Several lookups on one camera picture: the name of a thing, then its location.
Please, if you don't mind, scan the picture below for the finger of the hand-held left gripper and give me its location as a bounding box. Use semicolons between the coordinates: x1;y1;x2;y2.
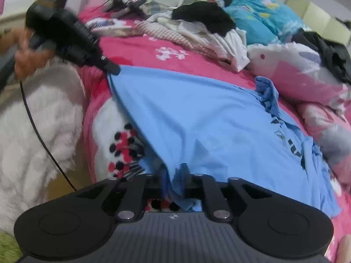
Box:
99;56;121;75

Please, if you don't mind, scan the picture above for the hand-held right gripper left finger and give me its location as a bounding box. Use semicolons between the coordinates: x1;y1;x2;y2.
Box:
74;173;167;223

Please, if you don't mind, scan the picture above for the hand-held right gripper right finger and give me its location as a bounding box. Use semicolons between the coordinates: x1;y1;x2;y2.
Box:
178;164;275;222

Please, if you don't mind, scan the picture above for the light blue T-shirt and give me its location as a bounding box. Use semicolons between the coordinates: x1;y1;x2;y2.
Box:
107;66;342;220

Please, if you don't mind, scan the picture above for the person's left hand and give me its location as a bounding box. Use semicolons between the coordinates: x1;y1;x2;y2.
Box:
14;30;50;80

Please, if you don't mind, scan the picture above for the book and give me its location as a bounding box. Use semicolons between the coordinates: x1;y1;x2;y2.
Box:
86;18;143;38

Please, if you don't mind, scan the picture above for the plaid pillow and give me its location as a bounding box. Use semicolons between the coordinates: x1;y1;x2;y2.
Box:
143;0;166;16

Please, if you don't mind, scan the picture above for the white fluffy garment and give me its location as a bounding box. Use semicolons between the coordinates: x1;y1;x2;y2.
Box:
0;65;86;237

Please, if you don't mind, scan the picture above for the black garment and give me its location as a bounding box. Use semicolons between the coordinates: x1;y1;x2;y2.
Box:
171;1;237;37

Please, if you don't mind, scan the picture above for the pink and white duvet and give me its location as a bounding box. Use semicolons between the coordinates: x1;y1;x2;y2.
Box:
247;42;351;176

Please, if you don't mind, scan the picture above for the teal striped duvet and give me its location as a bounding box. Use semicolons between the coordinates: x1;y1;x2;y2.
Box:
219;0;312;46

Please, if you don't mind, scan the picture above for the dark grey T-shirt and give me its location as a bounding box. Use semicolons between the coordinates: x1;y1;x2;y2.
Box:
292;29;351;85

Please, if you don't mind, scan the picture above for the cream wardrobe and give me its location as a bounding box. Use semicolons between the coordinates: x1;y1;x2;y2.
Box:
285;0;351;44

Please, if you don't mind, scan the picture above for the black cable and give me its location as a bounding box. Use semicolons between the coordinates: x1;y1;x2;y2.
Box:
20;80;78;192

